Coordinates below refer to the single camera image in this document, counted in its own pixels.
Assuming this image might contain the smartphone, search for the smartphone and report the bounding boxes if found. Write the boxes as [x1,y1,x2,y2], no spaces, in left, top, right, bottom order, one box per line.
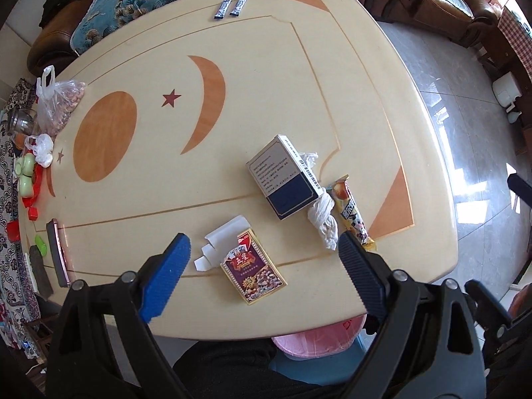
[46,218,72,288]

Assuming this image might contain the white round appliance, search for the white round appliance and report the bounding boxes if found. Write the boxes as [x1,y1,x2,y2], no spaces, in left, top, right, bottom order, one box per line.
[492,72,522,109]

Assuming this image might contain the brown leather sofa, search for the brown leather sofa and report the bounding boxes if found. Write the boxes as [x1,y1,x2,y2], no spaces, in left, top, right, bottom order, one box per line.
[31,0,258,75]

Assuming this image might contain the white paper piece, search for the white paper piece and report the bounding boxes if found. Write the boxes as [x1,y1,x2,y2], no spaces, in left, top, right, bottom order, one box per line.
[193,215,255,273]

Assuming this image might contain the waste bin with pink liner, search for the waste bin with pink liner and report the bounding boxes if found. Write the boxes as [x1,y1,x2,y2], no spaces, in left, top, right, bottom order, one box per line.
[268,315,375,379]

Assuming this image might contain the gold and red card box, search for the gold and red card box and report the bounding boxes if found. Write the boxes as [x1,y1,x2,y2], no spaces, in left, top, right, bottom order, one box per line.
[219,229,288,306]

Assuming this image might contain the red plastic tray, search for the red plastic tray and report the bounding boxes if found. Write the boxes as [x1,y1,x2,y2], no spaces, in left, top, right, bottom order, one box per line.
[19,162,54,209]

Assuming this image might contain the dark and white cardboard box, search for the dark and white cardboard box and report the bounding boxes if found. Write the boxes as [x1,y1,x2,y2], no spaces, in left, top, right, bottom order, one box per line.
[248,134,322,221]

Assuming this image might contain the twisted white tissue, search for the twisted white tissue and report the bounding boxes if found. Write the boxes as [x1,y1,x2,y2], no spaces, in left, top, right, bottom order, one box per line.
[298,151,338,251]

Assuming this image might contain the beige wooden coffee table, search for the beige wooden coffee table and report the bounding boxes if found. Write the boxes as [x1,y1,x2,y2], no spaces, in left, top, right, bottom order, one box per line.
[17,0,460,347]

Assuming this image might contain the brown leather armchair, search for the brown leather armchair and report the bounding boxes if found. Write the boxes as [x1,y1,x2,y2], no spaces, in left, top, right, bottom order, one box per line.
[361,0,499,48]

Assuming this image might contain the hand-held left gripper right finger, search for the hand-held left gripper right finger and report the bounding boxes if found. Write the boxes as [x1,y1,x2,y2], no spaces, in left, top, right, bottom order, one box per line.
[338,230,487,399]

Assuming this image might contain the glass jar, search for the glass jar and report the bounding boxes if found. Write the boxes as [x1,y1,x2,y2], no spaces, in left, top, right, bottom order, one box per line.
[6,106,37,134]

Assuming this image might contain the black clothes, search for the black clothes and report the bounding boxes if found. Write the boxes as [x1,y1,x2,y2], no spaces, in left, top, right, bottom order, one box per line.
[39,0,79,30]

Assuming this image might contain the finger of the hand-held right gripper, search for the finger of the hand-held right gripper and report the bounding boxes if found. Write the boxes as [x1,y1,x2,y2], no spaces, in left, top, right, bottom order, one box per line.
[507,172,532,213]
[465,278,517,342]

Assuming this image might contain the clear plastic bag of nuts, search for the clear plastic bag of nuts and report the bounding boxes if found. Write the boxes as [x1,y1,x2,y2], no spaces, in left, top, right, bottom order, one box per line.
[36,66,86,136]

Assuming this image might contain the small crumpled white plastic bag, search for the small crumpled white plastic bag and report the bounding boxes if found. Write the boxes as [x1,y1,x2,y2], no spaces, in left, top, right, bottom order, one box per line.
[24,134,56,168]

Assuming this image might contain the red checkered tablecloth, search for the red checkered tablecloth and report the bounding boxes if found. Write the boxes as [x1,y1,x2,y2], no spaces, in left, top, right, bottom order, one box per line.
[498,4,532,77]

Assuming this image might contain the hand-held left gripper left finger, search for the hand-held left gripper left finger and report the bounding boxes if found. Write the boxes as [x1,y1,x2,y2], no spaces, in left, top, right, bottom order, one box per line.
[46,233,192,399]

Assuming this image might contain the flat black object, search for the flat black object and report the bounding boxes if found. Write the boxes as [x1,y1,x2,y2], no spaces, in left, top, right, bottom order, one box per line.
[27,249,54,300]

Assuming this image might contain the yellow snack wrapper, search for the yellow snack wrapper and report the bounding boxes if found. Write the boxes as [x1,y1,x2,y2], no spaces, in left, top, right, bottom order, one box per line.
[325,176,377,253]

